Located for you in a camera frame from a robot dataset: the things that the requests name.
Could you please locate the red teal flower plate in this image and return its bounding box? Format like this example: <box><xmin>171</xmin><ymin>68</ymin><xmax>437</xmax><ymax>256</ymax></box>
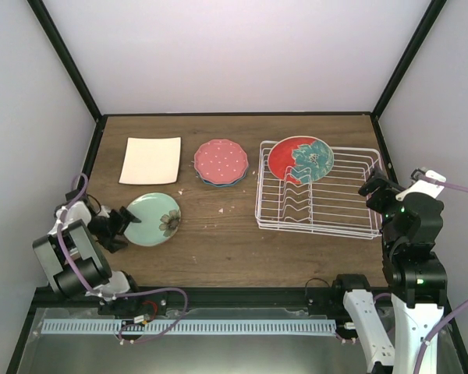
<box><xmin>268</xmin><ymin>136</ymin><xmax>335</xmax><ymax>185</ymax></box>

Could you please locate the beige square plate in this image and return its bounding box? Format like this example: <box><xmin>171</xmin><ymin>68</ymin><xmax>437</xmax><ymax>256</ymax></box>
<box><xmin>119</xmin><ymin>137</ymin><xmax>182</xmax><ymax>185</ymax></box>

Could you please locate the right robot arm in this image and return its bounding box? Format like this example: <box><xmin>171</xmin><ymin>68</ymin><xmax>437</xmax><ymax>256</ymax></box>
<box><xmin>331</xmin><ymin>168</ymin><xmax>448</xmax><ymax>373</ymax></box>

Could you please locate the black enclosure frame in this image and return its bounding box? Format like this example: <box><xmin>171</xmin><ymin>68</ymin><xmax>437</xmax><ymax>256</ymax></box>
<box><xmin>6</xmin><ymin>1</ymin><xmax>445</xmax><ymax>373</ymax></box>

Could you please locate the blue dotted scalloped plate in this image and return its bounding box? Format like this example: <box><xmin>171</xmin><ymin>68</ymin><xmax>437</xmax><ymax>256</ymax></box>
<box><xmin>196</xmin><ymin>169</ymin><xmax>248</xmax><ymax>188</ymax></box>

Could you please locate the pink dotted scalloped plate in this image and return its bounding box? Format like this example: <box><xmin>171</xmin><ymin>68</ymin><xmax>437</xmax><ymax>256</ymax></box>
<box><xmin>194</xmin><ymin>139</ymin><xmax>249</xmax><ymax>183</ymax></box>

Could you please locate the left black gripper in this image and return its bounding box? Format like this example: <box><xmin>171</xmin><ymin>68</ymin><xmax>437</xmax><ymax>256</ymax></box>
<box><xmin>87</xmin><ymin>206</ymin><xmax>141</xmax><ymax>254</ymax></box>

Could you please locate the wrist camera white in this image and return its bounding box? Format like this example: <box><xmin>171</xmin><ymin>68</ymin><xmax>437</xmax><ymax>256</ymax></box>
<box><xmin>395</xmin><ymin>168</ymin><xmax>446</xmax><ymax>202</ymax></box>
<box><xmin>55</xmin><ymin>201</ymin><xmax>92</xmax><ymax>224</ymax></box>

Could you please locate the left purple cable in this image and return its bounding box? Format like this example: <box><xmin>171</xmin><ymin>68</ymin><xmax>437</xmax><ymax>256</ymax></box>
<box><xmin>56</xmin><ymin>173</ymin><xmax>190</xmax><ymax>345</ymax></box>

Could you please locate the white wire dish rack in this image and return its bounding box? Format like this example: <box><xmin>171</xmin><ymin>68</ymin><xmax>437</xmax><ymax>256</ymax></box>
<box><xmin>255</xmin><ymin>140</ymin><xmax>382</xmax><ymax>240</ymax></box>

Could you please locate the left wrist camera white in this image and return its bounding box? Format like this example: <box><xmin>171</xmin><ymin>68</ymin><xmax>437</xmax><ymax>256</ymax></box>
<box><xmin>55</xmin><ymin>201</ymin><xmax>92</xmax><ymax>224</ymax></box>

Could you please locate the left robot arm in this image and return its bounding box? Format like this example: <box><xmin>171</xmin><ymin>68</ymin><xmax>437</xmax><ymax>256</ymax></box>
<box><xmin>32</xmin><ymin>190</ymin><xmax>144</xmax><ymax>315</ymax></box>

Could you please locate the white slotted cable duct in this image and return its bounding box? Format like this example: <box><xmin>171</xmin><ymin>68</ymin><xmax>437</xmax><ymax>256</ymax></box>
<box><xmin>41</xmin><ymin>319</ymin><xmax>336</xmax><ymax>337</ymax></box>

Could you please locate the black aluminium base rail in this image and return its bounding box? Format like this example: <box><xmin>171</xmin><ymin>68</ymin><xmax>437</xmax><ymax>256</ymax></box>
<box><xmin>34</xmin><ymin>286</ymin><xmax>399</xmax><ymax>312</ymax></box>

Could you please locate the mint green flower plate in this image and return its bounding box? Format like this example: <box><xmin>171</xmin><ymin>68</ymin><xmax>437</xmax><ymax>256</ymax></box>
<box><xmin>124</xmin><ymin>192</ymin><xmax>181</xmax><ymax>247</ymax></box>

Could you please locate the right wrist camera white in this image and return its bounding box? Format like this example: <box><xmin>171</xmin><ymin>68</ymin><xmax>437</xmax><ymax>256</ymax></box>
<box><xmin>395</xmin><ymin>168</ymin><xmax>446</xmax><ymax>202</ymax></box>

